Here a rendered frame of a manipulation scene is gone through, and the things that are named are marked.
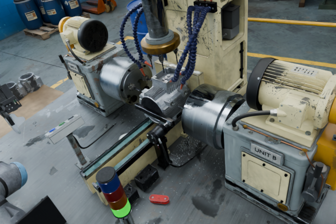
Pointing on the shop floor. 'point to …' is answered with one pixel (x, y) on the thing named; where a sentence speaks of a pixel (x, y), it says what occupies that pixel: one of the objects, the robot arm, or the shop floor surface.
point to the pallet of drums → (48, 9)
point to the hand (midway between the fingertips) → (16, 132)
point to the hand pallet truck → (105, 6)
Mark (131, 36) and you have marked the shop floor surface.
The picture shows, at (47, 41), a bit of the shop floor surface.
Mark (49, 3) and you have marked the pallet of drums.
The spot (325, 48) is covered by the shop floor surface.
